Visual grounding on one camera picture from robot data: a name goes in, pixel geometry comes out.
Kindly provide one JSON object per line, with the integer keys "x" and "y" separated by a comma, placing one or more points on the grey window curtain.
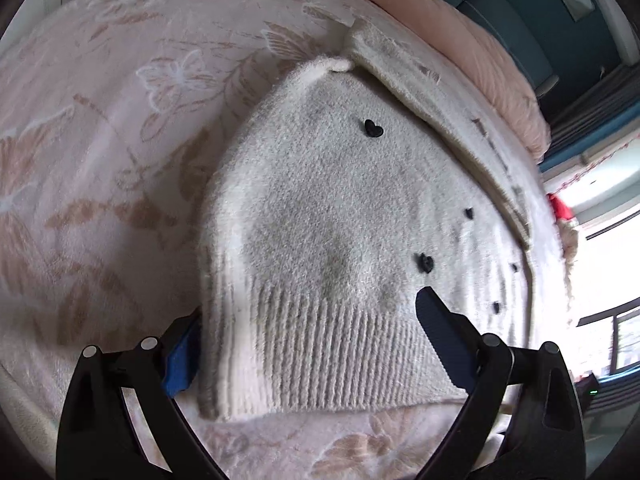
{"x": 606, "y": 101}

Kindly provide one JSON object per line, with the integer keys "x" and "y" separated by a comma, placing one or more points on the cream fuzzy knit sweater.
{"x": 358, "y": 180}

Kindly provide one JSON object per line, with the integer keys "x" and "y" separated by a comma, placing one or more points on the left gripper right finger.
{"x": 544, "y": 439}

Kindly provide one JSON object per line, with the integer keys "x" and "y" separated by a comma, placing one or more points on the pink floral bed blanket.
{"x": 114, "y": 114}

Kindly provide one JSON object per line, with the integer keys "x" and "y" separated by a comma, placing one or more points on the teal upholstered headboard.
{"x": 561, "y": 59}

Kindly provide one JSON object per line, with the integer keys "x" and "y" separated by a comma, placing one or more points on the red cloth by window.
{"x": 560, "y": 209}

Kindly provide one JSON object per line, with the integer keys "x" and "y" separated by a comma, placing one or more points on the cream cloth by window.
{"x": 569, "y": 236}

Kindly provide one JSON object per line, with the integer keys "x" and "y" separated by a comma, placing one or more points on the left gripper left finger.
{"x": 96, "y": 436}

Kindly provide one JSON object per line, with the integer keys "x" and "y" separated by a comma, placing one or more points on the pink folded duvet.
{"x": 485, "y": 62}

